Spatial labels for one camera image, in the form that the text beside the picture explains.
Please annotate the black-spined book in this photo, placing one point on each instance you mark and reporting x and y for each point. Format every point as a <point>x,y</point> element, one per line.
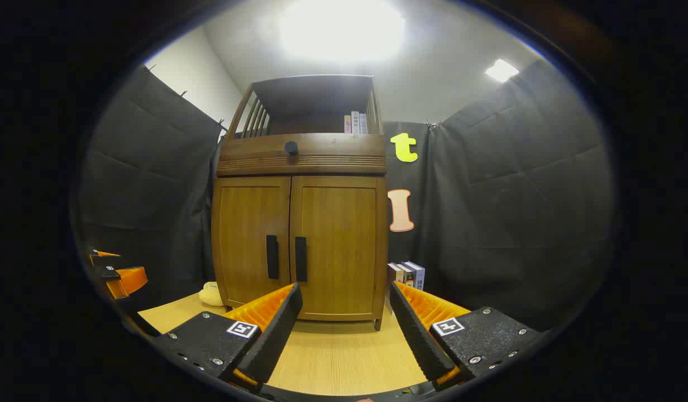
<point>406,274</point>

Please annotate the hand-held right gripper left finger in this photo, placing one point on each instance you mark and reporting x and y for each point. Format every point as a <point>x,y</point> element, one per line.
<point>277,335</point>

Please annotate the pink book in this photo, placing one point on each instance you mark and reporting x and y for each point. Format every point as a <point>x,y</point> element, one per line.
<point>347,124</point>

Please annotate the black backdrop cloth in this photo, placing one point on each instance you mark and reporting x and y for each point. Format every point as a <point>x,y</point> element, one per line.
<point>517,212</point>
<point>148,190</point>

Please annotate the wooden double-door shoe cabinet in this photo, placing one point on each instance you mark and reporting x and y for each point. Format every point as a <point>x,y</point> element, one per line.
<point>310,95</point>

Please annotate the pale-spined book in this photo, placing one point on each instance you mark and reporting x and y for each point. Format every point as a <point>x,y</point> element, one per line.
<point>392,273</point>

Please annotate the cream soft object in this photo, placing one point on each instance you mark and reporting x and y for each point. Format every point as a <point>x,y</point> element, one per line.
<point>211,295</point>

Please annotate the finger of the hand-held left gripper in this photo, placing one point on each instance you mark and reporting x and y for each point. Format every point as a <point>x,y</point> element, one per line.
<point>129,281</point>
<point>105,254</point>

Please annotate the black round drawer knob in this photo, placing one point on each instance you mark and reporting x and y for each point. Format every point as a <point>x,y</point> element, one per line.
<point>291,148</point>

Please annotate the grey book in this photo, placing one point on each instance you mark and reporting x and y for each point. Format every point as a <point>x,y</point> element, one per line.
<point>363,124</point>

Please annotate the grey-blue book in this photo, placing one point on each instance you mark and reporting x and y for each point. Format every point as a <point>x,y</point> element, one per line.
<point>419,276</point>

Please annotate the small ceiling light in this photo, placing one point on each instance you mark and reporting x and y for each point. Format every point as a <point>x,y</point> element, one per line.
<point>501,71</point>

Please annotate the wooden shoe cabinet door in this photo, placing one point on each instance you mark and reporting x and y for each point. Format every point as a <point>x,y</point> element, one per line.
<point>338,245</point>
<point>243,234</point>

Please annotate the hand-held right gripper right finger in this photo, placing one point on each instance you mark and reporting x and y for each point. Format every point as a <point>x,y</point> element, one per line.
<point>419,335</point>

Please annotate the large ceiling light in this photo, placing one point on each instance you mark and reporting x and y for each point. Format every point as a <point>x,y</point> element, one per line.
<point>341,28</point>

